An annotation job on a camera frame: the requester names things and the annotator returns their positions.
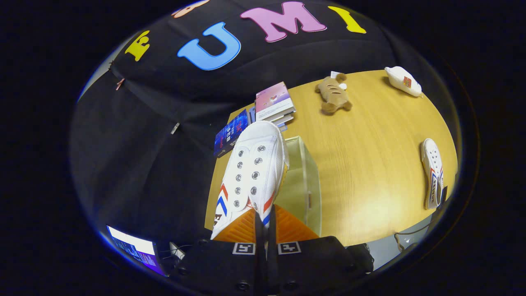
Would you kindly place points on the dark blue book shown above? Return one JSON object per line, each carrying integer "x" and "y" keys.
{"x": 230, "y": 133}

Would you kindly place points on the grey book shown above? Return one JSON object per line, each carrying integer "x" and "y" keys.
{"x": 285, "y": 119}

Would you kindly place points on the white canvas shoe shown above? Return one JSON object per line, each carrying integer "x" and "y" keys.
{"x": 254, "y": 164}
{"x": 433, "y": 164}

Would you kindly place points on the pink cover book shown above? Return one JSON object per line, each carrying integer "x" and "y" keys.
{"x": 273, "y": 98}

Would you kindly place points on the white rectangular device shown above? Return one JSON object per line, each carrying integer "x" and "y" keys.
{"x": 176, "y": 250}

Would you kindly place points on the pale blue book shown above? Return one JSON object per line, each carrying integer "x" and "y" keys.
{"x": 251, "y": 115}

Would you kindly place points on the white pouch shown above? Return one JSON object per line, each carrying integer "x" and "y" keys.
{"x": 400, "y": 80}

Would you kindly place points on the small red clip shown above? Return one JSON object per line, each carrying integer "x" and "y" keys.
{"x": 119, "y": 84}

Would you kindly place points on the computer monitor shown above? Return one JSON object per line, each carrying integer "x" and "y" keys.
{"x": 131, "y": 246}

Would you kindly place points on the small silver clip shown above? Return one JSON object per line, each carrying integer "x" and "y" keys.
{"x": 175, "y": 128}

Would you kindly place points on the brown plush toy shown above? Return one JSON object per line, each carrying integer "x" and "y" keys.
{"x": 333, "y": 94}

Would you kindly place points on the black backdrop cloth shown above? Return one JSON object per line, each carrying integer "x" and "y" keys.
{"x": 156, "y": 164}

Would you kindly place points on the pale green fabric storage box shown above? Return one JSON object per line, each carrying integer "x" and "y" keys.
{"x": 304, "y": 185}

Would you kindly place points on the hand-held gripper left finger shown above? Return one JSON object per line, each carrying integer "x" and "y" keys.
{"x": 259, "y": 234}

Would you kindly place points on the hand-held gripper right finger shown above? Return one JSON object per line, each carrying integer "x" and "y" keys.
{"x": 271, "y": 234}

